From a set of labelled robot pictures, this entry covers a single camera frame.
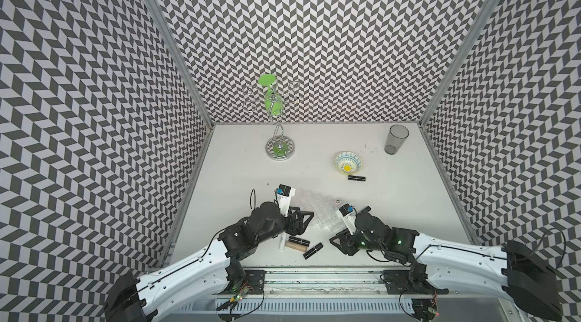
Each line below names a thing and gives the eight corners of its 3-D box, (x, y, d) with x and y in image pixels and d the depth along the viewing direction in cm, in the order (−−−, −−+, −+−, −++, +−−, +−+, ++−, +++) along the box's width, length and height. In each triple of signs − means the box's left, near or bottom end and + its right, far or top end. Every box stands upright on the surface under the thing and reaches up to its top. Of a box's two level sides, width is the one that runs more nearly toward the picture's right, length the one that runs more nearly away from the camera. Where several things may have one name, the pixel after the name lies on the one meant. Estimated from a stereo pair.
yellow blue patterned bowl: (335, 175, 101) (337, 169, 97) (333, 157, 107) (334, 151, 104) (361, 174, 101) (363, 169, 97) (358, 157, 107) (359, 151, 104)
